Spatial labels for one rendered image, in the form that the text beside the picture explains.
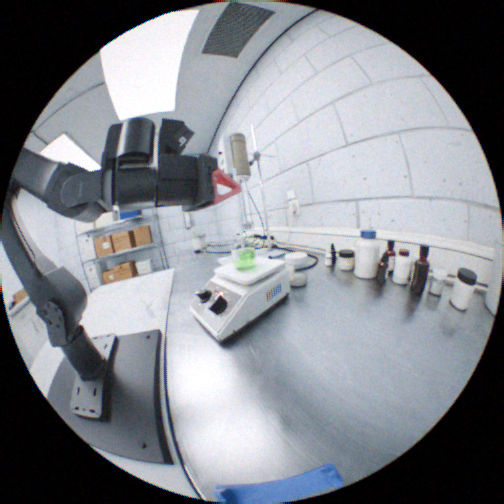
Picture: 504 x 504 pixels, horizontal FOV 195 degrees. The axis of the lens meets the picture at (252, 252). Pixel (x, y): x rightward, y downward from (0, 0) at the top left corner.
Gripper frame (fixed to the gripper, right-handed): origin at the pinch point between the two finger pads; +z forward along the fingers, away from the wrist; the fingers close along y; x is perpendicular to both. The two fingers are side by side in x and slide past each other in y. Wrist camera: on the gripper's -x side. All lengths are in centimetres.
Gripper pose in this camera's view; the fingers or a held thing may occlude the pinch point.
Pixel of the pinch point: (236, 188)
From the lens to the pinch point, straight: 28.6
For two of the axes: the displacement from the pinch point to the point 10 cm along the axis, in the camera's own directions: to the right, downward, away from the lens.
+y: -6.9, -0.7, 7.2
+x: 1.1, 9.7, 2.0
